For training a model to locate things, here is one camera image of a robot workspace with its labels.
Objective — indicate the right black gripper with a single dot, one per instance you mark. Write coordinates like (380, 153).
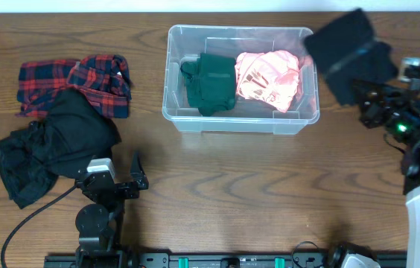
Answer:
(365, 99)

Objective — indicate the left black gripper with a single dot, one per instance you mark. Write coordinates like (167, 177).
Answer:
(115, 187)

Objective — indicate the black garment with band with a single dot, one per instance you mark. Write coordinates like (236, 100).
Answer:
(347, 49)

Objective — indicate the dark green garment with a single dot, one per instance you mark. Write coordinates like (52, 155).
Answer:
(210, 83)

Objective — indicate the pink printed t-shirt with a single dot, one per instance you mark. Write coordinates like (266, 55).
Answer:
(274, 78)

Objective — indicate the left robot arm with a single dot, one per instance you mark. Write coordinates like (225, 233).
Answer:
(100, 223)

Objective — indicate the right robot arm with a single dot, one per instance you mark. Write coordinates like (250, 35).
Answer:
(410, 169)

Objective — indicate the red navy plaid shirt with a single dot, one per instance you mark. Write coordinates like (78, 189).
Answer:
(103, 79)

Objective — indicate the clear plastic storage bin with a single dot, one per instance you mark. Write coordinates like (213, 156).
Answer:
(187, 42)

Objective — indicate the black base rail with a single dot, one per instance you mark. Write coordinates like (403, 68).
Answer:
(165, 260)

